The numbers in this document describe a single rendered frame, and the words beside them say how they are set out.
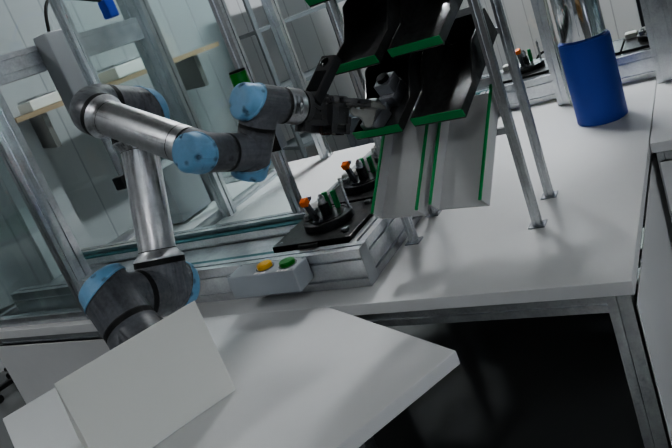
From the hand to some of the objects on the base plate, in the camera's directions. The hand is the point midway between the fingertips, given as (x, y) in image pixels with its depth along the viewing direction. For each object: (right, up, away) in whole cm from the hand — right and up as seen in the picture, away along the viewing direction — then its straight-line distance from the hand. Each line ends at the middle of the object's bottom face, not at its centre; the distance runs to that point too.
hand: (367, 105), depth 152 cm
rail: (-35, -48, +32) cm, 67 cm away
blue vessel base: (+79, +5, +64) cm, 101 cm away
